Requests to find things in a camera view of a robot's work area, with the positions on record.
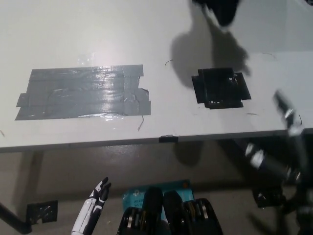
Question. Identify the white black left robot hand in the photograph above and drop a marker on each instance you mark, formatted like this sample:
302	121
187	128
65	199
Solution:
88	215

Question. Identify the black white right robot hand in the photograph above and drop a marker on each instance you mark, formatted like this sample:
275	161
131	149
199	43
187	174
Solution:
269	162

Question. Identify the black t-shirt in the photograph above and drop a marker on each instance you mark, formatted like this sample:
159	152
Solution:
222	12

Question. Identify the teal cardboard box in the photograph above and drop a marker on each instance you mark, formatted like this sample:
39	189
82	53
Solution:
137	195

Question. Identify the white table leg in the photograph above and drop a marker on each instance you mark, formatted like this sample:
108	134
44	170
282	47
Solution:
28	181

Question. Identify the black table foot bar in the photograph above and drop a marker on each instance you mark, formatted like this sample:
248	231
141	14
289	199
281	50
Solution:
14	218

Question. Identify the black tape square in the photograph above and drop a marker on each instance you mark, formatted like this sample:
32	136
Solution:
220	88

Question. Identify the small black tape strip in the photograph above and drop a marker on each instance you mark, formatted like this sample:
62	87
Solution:
168	139

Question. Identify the grey duct tape patch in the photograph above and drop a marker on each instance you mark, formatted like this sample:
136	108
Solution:
80	95

